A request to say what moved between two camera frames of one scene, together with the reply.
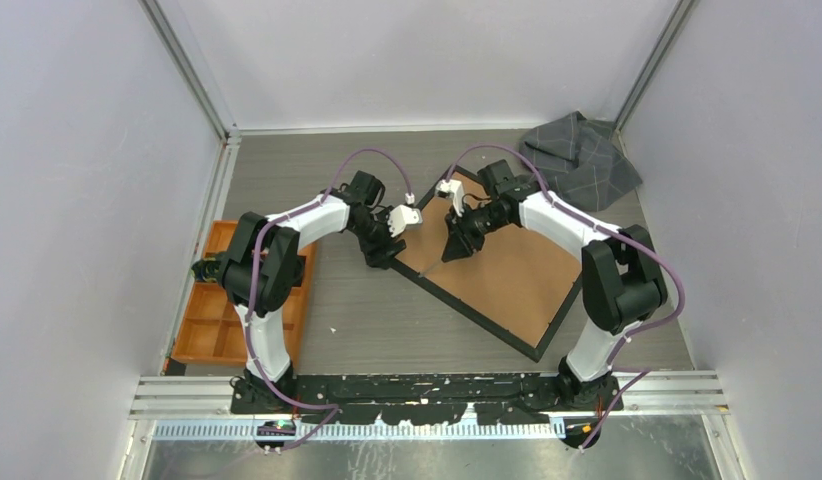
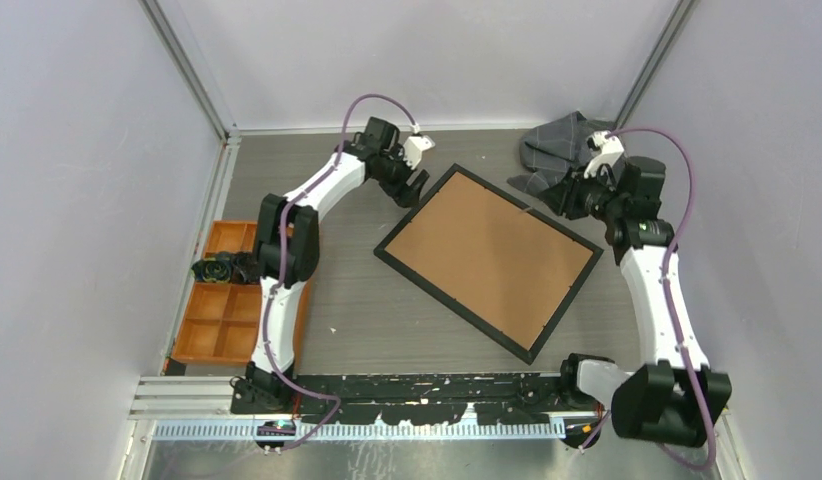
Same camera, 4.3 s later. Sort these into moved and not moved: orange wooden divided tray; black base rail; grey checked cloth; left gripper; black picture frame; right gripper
Moved: right gripper; left gripper
Not moved: black picture frame; black base rail; grey checked cloth; orange wooden divided tray
